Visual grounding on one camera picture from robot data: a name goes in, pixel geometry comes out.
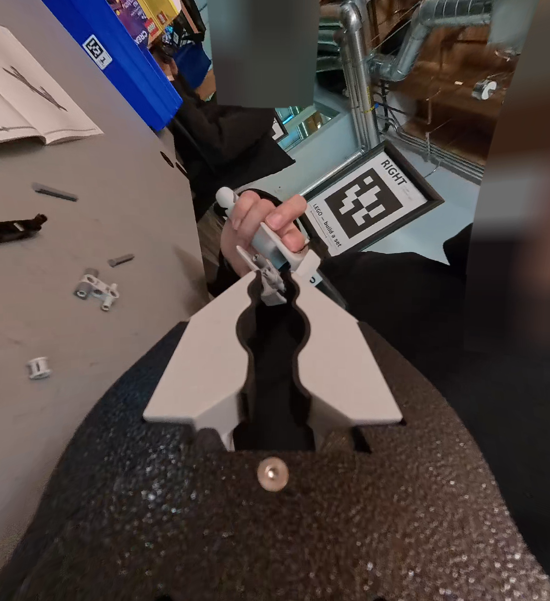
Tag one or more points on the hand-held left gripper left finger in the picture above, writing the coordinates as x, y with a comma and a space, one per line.
200, 375

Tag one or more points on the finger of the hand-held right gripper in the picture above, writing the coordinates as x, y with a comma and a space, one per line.
251, 259
309, 267

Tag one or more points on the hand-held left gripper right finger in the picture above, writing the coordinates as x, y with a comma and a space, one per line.
350, 375

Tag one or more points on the grey lego pin connector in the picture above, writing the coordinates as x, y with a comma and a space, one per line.
96, 291
270, 289

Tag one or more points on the small grey lego pin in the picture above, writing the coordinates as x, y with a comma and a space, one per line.
121, 259

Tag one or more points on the person's right forearm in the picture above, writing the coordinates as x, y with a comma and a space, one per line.
387, 281

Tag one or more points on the small light grey lego bush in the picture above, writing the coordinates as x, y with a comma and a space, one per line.
39, 368

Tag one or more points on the dark grey lego axle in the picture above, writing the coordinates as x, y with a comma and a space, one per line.
54, 191

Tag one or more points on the black lego beam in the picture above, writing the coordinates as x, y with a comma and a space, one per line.
7, 229

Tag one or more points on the colourful lego box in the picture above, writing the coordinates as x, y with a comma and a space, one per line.
157, 19

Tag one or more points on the open lego instruction booklet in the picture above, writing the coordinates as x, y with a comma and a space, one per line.
12, 84

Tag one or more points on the person's right hand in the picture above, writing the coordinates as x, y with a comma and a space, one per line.
242, 220

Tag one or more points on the framed black white marker sign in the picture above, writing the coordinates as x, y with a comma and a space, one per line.
373, 202

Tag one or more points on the blue plastic bin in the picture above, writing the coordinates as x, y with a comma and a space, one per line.
134, 80

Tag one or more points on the silver ventilation duct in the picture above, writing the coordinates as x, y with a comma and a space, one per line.
359, 70

